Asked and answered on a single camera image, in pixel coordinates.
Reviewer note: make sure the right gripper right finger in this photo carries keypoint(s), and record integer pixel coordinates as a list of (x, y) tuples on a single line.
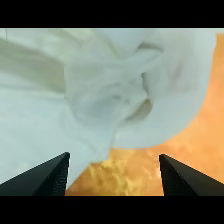
[(180, 178)]

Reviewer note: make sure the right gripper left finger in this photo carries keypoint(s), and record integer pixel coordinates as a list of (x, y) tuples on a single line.
[(46, 178)]

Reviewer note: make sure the white shirt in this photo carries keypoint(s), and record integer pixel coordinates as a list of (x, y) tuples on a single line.
[(83, 96)]

